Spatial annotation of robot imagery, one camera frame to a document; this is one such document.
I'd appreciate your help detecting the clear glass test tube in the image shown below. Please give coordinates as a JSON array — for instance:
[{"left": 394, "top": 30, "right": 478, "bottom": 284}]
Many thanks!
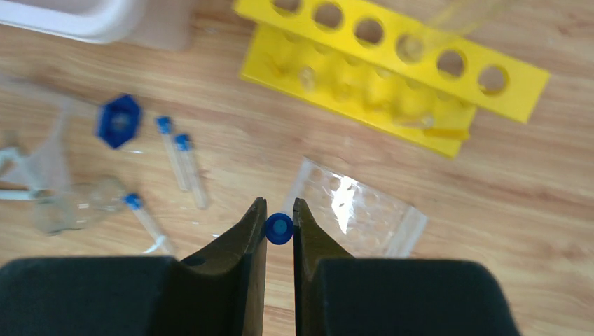
[{"left": 394, "top": 0, "right": 511, "bottom": 130}]

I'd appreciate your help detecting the blue capped tube long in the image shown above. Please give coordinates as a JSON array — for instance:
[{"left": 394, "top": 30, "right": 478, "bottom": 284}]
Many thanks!
[{"left": 265, "top": 213, "right": 293, "bottom": 245}]

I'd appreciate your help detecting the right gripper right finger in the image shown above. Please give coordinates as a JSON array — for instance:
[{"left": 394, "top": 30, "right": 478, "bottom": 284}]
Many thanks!
[{"left": 293, "top": 198, "right": 520, "bottom": 335}]

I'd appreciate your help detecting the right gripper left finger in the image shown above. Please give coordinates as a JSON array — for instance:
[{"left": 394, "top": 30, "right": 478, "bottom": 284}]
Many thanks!
[{"left": 1, "top": 197, "right": 267, "bottom": 335}]

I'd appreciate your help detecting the yellow test tube rack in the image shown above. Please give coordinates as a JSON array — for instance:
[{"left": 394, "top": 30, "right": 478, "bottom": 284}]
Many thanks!
[{"left": 234, "top": 1, "right": 549, "bottom": 157}]

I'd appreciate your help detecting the pink plastic bin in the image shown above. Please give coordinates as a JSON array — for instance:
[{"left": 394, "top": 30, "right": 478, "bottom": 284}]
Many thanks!
[{"left": 1, "top": 0, "right": 196, "bottom": 50}]

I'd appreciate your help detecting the clear plastic well plate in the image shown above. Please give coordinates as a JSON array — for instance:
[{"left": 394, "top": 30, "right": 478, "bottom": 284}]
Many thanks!
[{"left": 283, "top": 158, "right": 428, "bottom": 258}]

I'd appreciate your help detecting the clear plastic funnel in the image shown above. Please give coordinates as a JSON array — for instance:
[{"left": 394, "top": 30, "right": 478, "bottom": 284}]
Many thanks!
[{"left": 1, "top": 99, "right": 71, "bottom": 193}]

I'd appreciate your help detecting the white clay triangle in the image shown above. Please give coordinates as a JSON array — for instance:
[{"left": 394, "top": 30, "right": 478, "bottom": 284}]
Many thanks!
[{"left": 1, "top": 145, "right": 45, "bottom": 201}]

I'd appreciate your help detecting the small glass beaker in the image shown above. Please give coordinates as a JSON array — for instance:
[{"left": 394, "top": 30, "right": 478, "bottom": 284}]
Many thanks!
[{"left": 32, "top": 175, "right": 126, "bottom": 236}]

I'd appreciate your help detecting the blue capped tube front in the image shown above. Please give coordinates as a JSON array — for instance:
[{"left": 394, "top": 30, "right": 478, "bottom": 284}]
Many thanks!
[{"left": 123, "top": 192, "right": 175, "bottom": 255}]

